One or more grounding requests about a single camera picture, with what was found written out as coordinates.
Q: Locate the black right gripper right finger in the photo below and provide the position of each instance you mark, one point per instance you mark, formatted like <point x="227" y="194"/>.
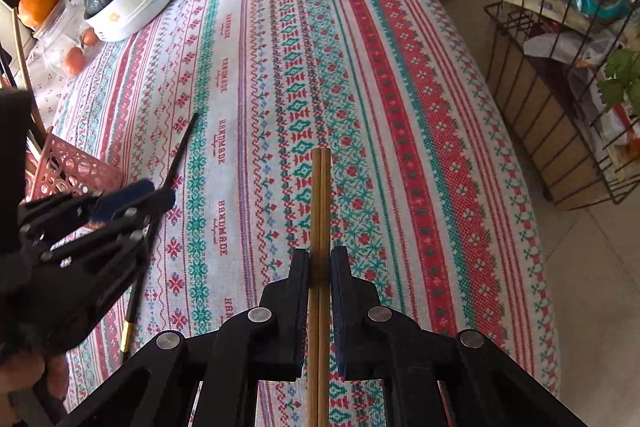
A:
<point x="431" y="379"/>

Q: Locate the pink perforated utensil holder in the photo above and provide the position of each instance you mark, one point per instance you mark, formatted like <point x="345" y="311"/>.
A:
<point x="63" y="167"/>

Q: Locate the person's left hand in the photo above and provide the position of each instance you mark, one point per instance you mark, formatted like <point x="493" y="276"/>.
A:
<point x="23" y="371"/>

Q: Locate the black wire rack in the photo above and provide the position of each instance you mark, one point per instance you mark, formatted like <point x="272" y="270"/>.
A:
<point x="546" y="62"/>

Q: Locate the striped patterned tablecloth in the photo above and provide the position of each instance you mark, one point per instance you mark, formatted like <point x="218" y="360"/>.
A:
<point x="428" y="196"/>

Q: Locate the black chopstick gold band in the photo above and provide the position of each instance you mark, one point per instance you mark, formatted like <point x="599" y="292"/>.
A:
<point x="151" y="233"/>

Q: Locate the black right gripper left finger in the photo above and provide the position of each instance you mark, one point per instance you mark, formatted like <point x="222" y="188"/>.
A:
<point x="210" y="379"/>

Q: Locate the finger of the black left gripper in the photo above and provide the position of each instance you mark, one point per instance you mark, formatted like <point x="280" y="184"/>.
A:
<point x="109" y="204"/>
<point x="149" y="208"/>

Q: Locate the orange tangerine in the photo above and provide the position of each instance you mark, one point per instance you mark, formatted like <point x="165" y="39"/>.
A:
<point x="32" y="13"/>

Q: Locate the glass jar with wooden lid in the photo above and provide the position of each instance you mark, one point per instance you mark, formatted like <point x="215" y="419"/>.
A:
<point x="67" y="42"/>

